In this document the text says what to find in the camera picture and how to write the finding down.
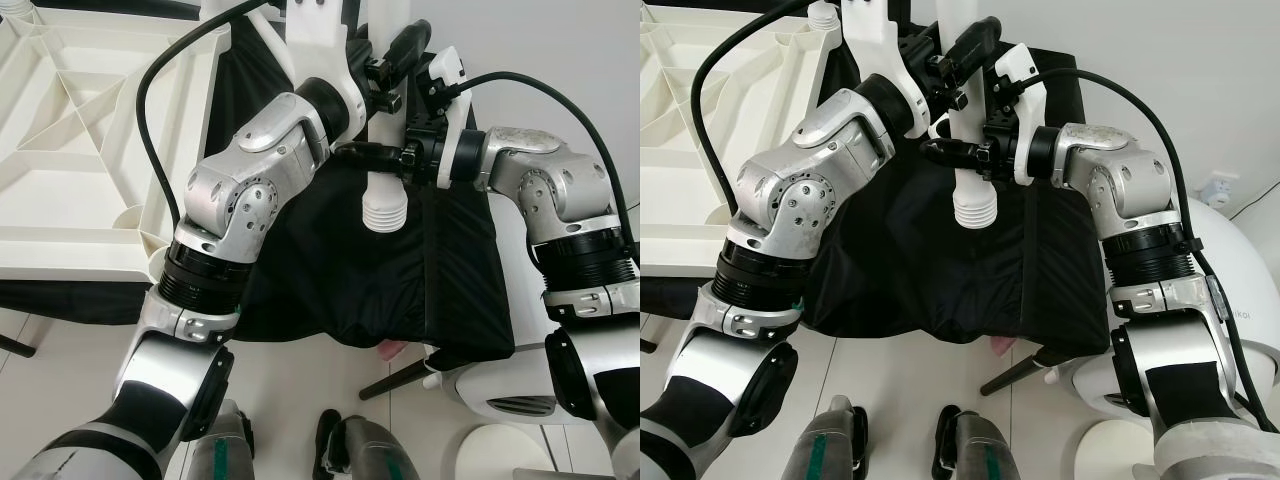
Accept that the black cloth table cover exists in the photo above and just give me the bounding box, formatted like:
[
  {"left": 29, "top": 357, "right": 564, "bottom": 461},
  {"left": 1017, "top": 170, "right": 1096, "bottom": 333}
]
[
  {"left": 0, "top": 0, "right": 517, "bottom": 373},
  {"left": 640, "top": 0, "right": 1113, "bottom": 359}
]

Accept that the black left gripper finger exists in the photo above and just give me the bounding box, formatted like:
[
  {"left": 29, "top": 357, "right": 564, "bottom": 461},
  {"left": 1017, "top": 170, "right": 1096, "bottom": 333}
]
[
  {"left": 953, "top": 15, "right": 1004, "bottom": 89},
  {"left": 385, "top": 19, "right": 434, "bottom": 79}
]

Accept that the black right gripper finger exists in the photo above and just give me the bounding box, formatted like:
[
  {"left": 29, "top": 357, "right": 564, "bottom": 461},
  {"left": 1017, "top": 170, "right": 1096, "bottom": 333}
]
[
  {"left": 919, "top": 137, "right": 986, "bottom": 171},
  {"left": 333, "top": 142, "right": 406, "bottom": 173}
]

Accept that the white wall socket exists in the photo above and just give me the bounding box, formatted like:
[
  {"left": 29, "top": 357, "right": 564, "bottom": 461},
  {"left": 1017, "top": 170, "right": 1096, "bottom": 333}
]
[{"left": 1204, "top": 172, "right": 1242, "bottom": 210}]

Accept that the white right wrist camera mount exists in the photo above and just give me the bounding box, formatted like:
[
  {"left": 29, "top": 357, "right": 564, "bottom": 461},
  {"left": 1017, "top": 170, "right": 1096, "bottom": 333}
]
[
  {"left": 428, "top": 46, "right": 473, "bottom": 188},
  {"left": 992, "top": 41, "right": 1051, "bottom": 188}
]

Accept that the white dome-shaped appliance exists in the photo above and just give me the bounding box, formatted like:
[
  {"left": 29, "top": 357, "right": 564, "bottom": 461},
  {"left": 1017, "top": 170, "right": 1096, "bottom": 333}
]
[
  {"left": 428, "top": 195, "right": 563, "bottom": 428},
  {"left": 1045, "top": 198, "right": 1280, "bottom": 423}
]

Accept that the grey left robot leg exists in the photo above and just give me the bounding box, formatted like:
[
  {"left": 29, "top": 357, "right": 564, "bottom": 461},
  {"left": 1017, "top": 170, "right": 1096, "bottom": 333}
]
[
  {"left": 782, "top": 397, "right": 871, "bottom": 480},
  {"left": 188, "top": 400, "right": 257, "bottom": 480}
]

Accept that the white plastic children table top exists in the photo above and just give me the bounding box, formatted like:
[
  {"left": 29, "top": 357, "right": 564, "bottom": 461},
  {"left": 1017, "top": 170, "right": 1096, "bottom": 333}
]
[
  {"left": 0, "top": 0, "right": 233, "bottom": 283},
  {"left": 640, "top": 0, "right": 837, "bottom": 283}
]

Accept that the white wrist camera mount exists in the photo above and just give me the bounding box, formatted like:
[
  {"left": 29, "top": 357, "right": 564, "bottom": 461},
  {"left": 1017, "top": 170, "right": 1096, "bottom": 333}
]
[
  {"left": 992, "top": 41, "right": 1051, "bottom": 188},
  {"left": 284, "top": 0, "right": 373, "bottom": 136},
  {"left": 840, "top": 0, "right": 939, "bottom": 139},
  {"left": 428, "top": 46, "right": 473, "bottom": 188}
]

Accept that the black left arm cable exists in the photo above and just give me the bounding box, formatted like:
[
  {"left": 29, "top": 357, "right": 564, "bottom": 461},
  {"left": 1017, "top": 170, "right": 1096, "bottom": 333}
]
[
  {"left": 138, "top": 0, "right": 276, "bottom": 231},
  {"left": 690, "top": 0, "right": 813, "bottom": 219}
]

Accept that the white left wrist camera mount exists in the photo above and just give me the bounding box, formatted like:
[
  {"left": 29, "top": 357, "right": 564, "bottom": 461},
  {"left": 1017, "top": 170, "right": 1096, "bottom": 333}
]
[
  {"left": 840, "top": 0, "right": 939, "bottom": 139},
  {"left": 284, "top": 0, "right": 373, "bottom": 136}
]

